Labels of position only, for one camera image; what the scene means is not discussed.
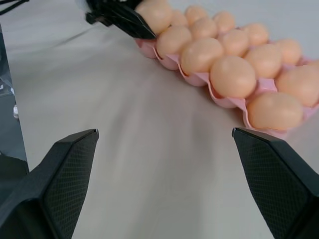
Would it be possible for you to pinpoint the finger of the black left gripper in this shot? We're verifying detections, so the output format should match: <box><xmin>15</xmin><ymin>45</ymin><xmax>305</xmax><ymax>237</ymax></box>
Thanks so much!
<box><xmin>106</xmin><ymin>5</ymin><xmax>158</xmax><ymax>40</ymax></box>

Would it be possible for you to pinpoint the peach plastic egg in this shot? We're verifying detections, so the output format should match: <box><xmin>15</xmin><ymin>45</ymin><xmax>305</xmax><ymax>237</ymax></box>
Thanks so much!
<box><xmin>180</xmin><ymin>37</ymin><xmax>225</xmax><ymax>76</ymax></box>
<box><xmin>136</xmin><ymin>1</ymin><xmax>173</xmax><ymax>35</ymax></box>
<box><xmin>184</xmin><ymin>5</ymin><xmax>209</xmax><ymax>24</ymax></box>
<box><xmin>274</xmin><ymin>38</ymin><xmax>303</xmax><ymax>66</ymax></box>
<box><xmin>219</xmin><ymin>29</ymin><xmax>250</xmax><ymax>58</ymax></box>
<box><xmin>210</xmin><ymin>55</ymin><xmax>257</xmax><ymax>99</ymax></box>
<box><xmin>170</xmin><ymin>10</ymin><xmax>188</xmax><ymax>27</ymax></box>
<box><xmin>275</xmin><ymin>65</ymin><xmax>319</xmax><ymax>108</ymax></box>
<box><xmin>212</xmin><ymin>11</ymin><xmax>236</xmax><ymax>33</ymax></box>
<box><xmin>242</xmin><ymin>23</ymin><xmax>270</xmax><ymax>47</ymax></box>
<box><xmin>246</xmin><ymin>92</ymin><xmax>304</xmax><ymax>130</ymax></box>
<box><xmin>244</xmin><ymin>44</ymin><xmax>283</xmax><ymax>79</ymax></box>
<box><xmin>157</xmin><ymin>25</ymin><xmax>193</xmax><ymax>57</ymax></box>
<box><xmin>191</xmin><ymin>16</ymin><xmax>218</xmax><ymax>39</ymax></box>

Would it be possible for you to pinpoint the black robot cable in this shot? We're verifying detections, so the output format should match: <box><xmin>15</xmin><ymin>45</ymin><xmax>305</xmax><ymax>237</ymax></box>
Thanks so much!
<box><xmin>0</xmin><ymin>0</ymin><xmax>28</xmax><ymax>15</ymax></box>

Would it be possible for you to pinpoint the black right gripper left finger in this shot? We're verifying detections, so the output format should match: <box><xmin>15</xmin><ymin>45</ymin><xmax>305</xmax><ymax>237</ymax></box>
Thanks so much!
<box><xmin>0</xmin><ymin>128</ymin><xmax>100</xmax><ymax>239</ymax></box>

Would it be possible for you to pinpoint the pink plastic egg tray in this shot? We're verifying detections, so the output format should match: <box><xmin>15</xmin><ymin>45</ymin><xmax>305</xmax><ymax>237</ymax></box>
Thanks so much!
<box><xmin>135</xmin><ymin>36</ymin><xmax>319</xmax><ymax>140</ymax></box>

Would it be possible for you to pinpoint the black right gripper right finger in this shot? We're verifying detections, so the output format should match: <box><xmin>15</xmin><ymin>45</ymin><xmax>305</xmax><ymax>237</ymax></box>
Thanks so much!
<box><xmin>232</xmin><ymin>127</ymin><xmax>319</xmax><ymax>239</ymax></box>

